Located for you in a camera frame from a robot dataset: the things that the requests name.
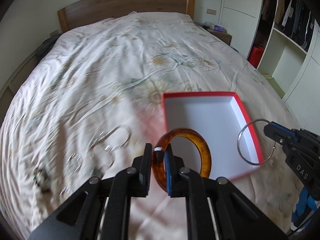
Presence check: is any amber tortoiseshell bangle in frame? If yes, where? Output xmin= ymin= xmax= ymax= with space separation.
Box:
xmin=151 ymin=128 xmax=212 ymax=192

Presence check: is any thin silver bangle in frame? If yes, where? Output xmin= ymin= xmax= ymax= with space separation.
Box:
xmin=236 ymin=118 xmax=277 ymax=166

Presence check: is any red jewelry box white interior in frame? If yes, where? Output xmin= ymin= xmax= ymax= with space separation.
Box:
xmin=162 ymin=92 xmax=264 ymax=180

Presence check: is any right gloved hand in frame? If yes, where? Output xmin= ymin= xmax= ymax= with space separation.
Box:
xmin=290 ymin=186 xmax=319 ymax=232

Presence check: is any red bag in wardrobe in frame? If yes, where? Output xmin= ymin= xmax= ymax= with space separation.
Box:
xmin=248 ymin=44 xmax=264 ymax=68

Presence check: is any white open wardrobe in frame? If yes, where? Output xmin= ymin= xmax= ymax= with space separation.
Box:
xmin=257 ymin=0 xmax=319 ymax=133

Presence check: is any floral cream bedspread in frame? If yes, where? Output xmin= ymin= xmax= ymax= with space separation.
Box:
xmin=1 ymin=12 xmax=302 ymax=239

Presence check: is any wooden nightstand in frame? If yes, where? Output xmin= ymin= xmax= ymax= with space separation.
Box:
xmin=200 ymin=24 xmax=232 ymax=46

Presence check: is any wooden headboard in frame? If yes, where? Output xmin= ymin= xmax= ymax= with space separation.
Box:
xmin=57 ymin=0 xmax=195 ymax=33

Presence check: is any black beaded bracelet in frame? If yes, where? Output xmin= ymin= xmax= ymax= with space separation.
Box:
xmin=32 ymin=167 xmax=52 ymax=193

